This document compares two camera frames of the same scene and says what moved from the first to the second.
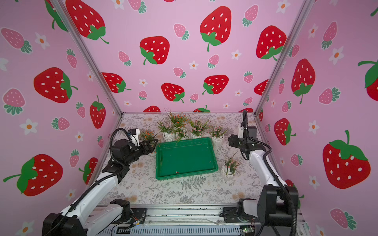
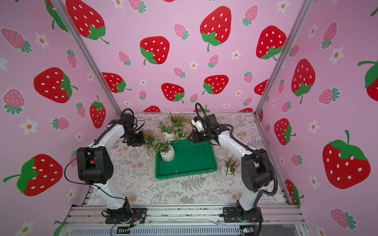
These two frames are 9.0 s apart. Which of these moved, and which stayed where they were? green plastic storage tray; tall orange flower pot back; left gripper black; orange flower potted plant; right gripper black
Moved: left gripper black; right gripper black
Stayed: green plastic storage tray; orange flower potted plant; tall orange flower pot back
